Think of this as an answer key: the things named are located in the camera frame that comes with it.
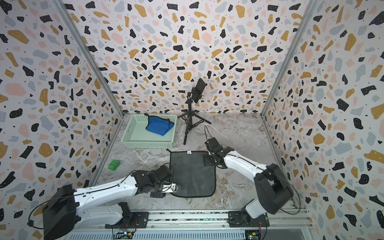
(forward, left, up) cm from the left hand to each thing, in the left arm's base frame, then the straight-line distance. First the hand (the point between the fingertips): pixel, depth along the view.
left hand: (167, 185), depth 82 cm
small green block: (+13, +34, 0) cm, 36 cm away
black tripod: (+43, -12, +7) cm, 45 cm away
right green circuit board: (-22, -43, -5) cm, 49 cm away
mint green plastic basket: (+39, +29, -6) cm, 49 cm away
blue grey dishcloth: (+45, +12, -3) cm, 47 cm away
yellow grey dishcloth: (+4, -16, -4) cm, 17 cm away
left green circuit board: (-22, +19, -6) cm, 29 cm away
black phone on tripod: (+45, -17, +29) cm, 56 cm away
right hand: (+13, -23, +2) cm, 27 cm away
